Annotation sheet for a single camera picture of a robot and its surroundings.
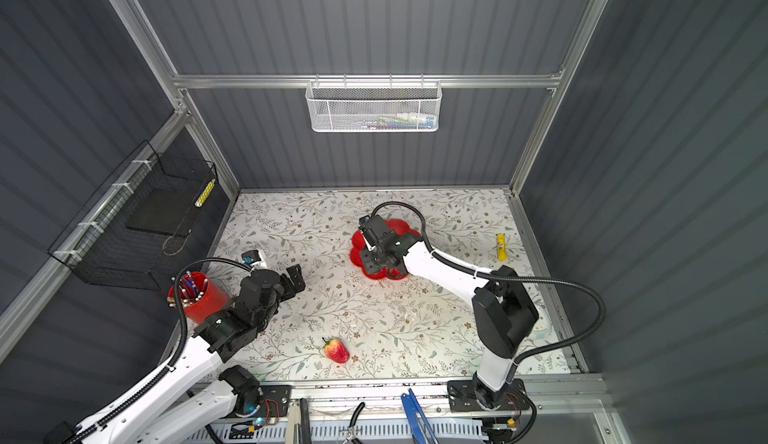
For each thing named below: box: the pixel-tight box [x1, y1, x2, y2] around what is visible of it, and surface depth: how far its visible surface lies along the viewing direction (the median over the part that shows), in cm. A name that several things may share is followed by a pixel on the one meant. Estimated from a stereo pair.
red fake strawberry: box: [322, 337, 350, 363], surface depth 80 cm
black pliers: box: [343, 402, 366, 444], surface depth 71 cm
